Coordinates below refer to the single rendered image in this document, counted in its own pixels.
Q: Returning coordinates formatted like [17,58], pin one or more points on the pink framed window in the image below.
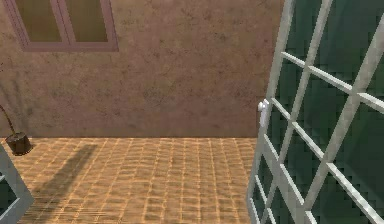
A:
[68,26]

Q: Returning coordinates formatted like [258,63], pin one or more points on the white glazed door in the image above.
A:
[13,186]
[346,110]

